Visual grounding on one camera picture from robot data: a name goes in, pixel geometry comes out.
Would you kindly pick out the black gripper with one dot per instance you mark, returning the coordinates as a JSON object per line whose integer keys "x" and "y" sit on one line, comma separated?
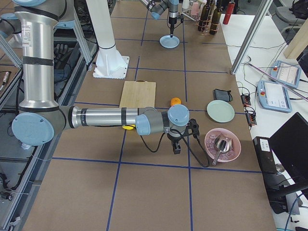
{"x": 175, "y": 138}
{"x": 172, "y": 23}

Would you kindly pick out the light blue plate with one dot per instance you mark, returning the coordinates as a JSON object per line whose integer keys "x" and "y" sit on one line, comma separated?
{"x": 169, "y": 41}

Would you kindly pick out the orange mandarin fruit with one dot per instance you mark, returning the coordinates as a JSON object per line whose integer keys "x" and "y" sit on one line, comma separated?
{"x": 175, "y": 101}

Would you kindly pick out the light green plate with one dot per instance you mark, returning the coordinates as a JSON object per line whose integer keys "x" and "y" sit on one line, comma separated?
{"x": 220, "y": 111}

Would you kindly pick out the pink cup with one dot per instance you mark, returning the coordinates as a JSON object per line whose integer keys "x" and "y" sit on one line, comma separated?
{"x": 195, "y": 9}

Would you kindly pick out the pink bowl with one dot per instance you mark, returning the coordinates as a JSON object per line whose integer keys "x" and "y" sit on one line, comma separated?
{"x": 231, "y": 155}

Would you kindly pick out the dark green wine bottle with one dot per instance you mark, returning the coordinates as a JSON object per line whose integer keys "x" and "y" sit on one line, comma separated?
{"x": 216, "y": 18}

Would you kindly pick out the metal scoop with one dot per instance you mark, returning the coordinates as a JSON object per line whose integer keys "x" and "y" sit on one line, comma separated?
{"x": 222, "y": 144}

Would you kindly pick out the yellow lemon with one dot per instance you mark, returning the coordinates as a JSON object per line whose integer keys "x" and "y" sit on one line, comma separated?
{"x": 129, "y": 127}

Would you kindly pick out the red thermos bottle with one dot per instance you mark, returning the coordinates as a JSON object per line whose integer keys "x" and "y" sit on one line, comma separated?
{"x": 229, "y": 12}

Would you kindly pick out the bamboo cutting board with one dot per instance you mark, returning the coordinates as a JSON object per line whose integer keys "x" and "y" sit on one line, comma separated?
{"x": 138, "y": 94}

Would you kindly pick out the folded dark grey cloth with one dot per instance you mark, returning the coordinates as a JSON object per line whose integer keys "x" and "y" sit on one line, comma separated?
{"x": 223, "y": 95}

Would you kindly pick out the black desktop box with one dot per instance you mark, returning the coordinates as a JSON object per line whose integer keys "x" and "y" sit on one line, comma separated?
{"x": 264, "y": 155}

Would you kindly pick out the blue teach pendant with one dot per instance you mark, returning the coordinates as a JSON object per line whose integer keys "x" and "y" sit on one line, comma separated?
{"x": 273, "y": 96}
{"x": 287, "y": 73}

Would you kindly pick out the black computer monitor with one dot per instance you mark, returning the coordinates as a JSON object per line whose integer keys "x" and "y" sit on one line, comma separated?
{"x": 290, "y": 145}

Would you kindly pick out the metal reacher stick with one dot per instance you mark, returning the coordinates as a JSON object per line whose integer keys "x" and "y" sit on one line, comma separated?
{"x": 277, "y": 81}

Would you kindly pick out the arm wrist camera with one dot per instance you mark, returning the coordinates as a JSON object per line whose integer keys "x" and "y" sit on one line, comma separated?
{"x": 192, "y": 128}

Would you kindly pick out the copper wire bottle rack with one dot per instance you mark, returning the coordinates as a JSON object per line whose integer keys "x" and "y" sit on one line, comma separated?
{"x": 207, "y": 23}

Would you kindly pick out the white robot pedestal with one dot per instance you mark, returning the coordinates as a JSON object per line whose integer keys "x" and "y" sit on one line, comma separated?
{"x": 110, "y": 63}

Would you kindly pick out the aluminium frame post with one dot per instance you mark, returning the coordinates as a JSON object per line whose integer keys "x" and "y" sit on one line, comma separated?
{"x": 258, "y": 19}

